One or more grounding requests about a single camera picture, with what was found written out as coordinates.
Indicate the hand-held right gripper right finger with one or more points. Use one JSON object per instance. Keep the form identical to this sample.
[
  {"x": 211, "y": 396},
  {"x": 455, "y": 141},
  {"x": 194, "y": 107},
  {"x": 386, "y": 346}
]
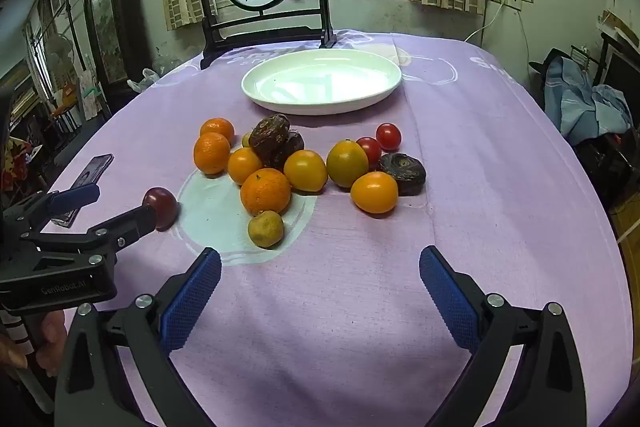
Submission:
[{"x": 447, "y": 297}]

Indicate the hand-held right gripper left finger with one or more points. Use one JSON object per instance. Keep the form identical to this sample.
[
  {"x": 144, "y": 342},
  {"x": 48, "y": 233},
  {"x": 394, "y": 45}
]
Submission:
[{"x": 192, "y": 302}]

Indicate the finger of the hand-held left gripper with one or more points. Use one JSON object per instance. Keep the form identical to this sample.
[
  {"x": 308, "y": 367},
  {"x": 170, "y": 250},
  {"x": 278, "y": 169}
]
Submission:
[
  {"x": 135, "y": 222},
  {"x": 75, "y": 198}
]

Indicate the dark purple tomato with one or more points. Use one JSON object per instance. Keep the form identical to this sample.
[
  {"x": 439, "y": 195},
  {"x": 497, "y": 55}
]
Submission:
[{"x": 165, "y": 207}]

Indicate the small yellow-green fruit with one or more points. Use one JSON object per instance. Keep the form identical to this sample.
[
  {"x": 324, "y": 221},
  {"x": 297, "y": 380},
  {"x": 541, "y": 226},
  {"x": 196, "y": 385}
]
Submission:
[{"x": 265, "y": 229}]

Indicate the orange tomato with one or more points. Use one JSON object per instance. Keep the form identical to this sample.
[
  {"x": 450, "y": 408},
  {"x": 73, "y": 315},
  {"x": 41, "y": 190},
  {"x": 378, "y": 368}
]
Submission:
[
  {"x": 242, "y": 164},
  {"x": 374, "y": 192}
]

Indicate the dark brown water chestnut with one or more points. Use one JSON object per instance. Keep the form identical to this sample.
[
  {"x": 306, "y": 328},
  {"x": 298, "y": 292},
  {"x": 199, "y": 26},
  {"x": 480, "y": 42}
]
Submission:
[
  {"x": 402, "y": 173},
  {"x": 295, "y": 144},
  {"x": 270, "y": 137}
]

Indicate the large orange tangerine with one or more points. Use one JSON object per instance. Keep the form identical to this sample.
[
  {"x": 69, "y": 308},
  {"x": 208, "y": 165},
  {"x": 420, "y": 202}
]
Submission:
[{"x": 265, "y": 192}]

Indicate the tiny green fruit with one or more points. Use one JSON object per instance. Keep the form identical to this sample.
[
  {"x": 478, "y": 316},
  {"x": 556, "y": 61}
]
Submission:
[{"x": 246, "y": 140}]

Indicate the yellow tomato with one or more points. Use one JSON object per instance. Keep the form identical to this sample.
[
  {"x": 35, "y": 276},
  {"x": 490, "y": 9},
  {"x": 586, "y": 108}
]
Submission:
[{"x": 305, "y": 171}]

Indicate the white oval plate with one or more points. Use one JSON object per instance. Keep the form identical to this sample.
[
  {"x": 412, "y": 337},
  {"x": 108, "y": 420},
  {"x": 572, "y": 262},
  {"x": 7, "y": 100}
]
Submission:
[{"x": 320, "y": 79}]

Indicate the person's left hand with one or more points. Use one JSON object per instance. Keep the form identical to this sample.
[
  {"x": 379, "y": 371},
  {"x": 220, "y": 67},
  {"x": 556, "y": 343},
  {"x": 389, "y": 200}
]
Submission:
[{"x": 52, "y": 339}]

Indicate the purple tablecloth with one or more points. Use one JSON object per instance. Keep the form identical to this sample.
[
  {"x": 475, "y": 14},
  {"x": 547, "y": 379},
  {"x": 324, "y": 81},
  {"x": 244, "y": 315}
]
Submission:
[{"x": 350, "y": 282}]

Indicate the white plastic bag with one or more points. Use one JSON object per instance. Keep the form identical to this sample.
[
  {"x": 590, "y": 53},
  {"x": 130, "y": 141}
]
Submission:
[{"x": 145, "y": 79}]

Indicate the electric fan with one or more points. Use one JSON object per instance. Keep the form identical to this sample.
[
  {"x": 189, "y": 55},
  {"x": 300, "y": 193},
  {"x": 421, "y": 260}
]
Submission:
[{"x": 59, "y": 52}]

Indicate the red cherry tomato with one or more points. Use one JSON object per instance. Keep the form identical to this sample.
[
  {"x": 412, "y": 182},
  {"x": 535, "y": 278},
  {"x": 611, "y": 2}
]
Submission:
[
  {"x": 388, "y": 136},
  {"x": 371, "y": 149}
]

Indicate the green-yellow tomato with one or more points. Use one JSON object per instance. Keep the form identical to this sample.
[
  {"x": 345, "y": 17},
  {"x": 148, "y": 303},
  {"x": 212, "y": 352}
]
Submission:
[{"x": 346, "y": 163}]

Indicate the dark framed cabinet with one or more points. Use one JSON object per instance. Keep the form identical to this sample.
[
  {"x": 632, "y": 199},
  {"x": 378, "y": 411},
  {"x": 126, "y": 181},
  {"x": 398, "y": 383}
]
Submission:
[{"x": 107, "y": 22}]

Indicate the blue cloth pile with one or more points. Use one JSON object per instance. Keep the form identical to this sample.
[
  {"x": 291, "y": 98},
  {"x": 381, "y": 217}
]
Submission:
[{"x": 580, "y": 102}]

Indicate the black cloth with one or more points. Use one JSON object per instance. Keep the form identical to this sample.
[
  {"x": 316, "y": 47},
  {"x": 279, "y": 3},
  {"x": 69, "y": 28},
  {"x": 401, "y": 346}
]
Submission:
[{"x": 542, "y": 66}]

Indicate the black monitor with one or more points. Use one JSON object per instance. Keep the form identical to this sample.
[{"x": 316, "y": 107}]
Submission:
[{"x": 622, "y": 72}]

